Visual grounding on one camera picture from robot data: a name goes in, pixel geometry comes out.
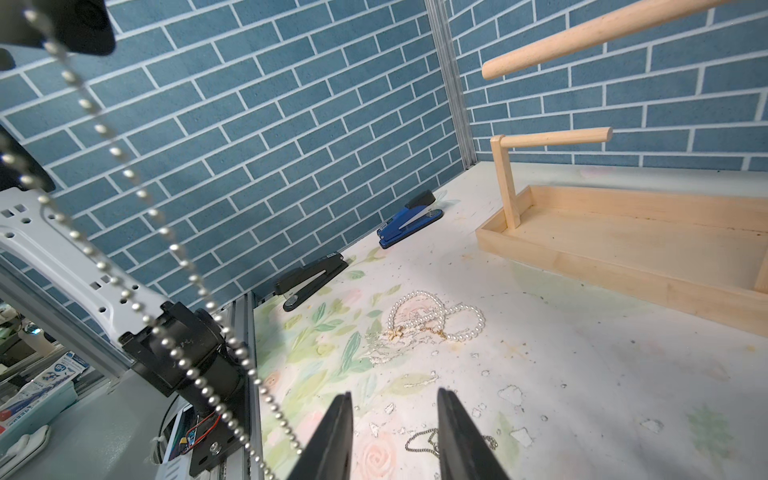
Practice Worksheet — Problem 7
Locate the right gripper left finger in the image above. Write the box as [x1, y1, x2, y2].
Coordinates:
[288, 392, 354, 480]

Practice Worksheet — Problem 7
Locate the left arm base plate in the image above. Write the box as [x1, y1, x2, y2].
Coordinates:
[172, 405, 243, 477]

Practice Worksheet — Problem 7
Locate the black stapler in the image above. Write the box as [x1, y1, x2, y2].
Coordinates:
[274, 252, 349, 312]

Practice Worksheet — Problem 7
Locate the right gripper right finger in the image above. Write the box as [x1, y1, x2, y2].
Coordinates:
[437, 388, 509, 480]

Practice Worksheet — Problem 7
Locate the blue stapler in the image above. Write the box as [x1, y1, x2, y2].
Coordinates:
[376, 189, 444, 249]

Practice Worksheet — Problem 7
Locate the floral table mat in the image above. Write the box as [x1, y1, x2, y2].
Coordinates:
[254, 163, 767, 479]

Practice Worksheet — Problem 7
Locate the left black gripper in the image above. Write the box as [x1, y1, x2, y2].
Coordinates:
[0, 0, 116, 193]

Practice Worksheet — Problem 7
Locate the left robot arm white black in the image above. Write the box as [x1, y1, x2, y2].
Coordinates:
[1, 1, 250, 421]

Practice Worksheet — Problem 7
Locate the wooden jewelry display stand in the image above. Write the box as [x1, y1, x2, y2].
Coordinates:
[458, 1, 767, 335]

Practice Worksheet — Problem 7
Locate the thin silver chain necklace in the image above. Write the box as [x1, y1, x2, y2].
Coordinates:
[404, 427, 499, 458]

